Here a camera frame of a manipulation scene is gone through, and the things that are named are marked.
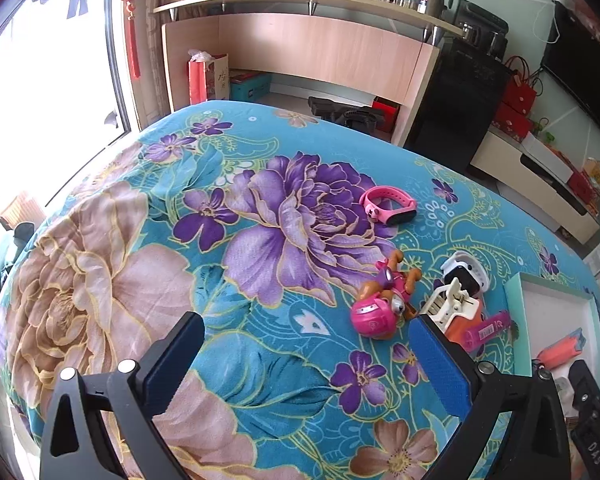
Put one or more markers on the teal storage box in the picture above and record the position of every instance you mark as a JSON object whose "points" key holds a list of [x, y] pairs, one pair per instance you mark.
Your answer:
{"points": [[250, 89]]}

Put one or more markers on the black television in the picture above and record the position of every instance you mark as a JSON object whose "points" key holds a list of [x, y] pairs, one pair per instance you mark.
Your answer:
{"points": [[585, 70]]}

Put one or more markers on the teal box lid tray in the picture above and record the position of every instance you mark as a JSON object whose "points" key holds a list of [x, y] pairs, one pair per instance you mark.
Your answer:
{"points": [[555, 310]]}

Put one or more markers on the red gift box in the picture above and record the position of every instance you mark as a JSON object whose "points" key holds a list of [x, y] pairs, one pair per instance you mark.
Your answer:
{"points": [[512, 122]]}

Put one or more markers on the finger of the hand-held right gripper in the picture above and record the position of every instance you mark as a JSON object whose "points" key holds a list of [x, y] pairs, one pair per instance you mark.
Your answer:
{"points": [[587, 390]]}

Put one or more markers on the white smart watch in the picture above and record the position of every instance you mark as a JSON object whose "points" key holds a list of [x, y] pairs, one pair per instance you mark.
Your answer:
{"points": [[455, 262]]}

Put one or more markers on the pink blue plastic toy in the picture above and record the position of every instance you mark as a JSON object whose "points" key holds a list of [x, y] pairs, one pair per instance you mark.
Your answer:
{"points": [[560, 352]]}

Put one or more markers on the red box under counter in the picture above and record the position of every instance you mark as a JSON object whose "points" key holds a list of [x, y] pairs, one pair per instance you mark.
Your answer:
{"points": [[387, 112]]}

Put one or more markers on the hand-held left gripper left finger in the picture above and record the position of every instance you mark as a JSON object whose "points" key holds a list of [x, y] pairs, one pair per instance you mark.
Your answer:
{"points": [[170, 365]]}

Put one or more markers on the red paper bag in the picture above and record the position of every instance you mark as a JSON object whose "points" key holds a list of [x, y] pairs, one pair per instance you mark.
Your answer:
{"points": [[200, 80]]}

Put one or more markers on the white flat box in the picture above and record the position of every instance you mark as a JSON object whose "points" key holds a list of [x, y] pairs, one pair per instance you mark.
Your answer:
{"points": [[547, 152]]}

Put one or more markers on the magenta lighter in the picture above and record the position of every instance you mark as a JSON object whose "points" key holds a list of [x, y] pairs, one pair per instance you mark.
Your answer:
{"points": [[487, 331]]}

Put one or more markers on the white television cabinet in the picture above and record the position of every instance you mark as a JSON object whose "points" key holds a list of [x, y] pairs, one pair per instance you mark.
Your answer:
{"points": [[510, 170]]}

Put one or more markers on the black stepper machine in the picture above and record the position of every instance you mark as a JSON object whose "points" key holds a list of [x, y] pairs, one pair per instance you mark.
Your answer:
{"points": [[350, 112]]}

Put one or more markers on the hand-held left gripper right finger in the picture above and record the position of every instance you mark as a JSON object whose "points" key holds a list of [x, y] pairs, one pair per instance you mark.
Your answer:
{"points": [[440, 360]]}

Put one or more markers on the wooden bar counter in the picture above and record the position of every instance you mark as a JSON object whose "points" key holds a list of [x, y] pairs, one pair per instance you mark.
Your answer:
{"points": [[305, 45]]}

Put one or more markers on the small red box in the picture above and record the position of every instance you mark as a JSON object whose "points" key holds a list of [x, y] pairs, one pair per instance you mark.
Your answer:
{"points": [[582, 187]]}

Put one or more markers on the pink smart band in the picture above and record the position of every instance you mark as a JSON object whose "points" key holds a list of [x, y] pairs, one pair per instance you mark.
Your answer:
{"points": [[400, 212]]}

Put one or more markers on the white hair clip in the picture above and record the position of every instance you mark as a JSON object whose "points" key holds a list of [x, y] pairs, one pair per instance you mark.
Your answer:
{"points": [[447, 305]]}

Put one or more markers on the floral blanket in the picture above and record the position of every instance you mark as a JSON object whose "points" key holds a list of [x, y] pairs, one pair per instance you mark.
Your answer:
{"points": [[280, 360]]}

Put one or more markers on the red hanging ornament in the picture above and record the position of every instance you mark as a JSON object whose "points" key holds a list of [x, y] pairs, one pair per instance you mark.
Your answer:
{"points": [[132, 15]]}

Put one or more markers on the black mini fridge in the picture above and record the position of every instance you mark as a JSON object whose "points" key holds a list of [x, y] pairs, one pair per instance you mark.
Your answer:
{"points": [[460, 100]]}

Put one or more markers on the pink toy dog figure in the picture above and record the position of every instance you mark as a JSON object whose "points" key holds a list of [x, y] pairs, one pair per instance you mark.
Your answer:
{"points": [[372, 315]]}

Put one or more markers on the red gift bag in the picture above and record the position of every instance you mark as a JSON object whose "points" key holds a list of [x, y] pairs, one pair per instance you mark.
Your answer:
{"points": [[520, 95]]}

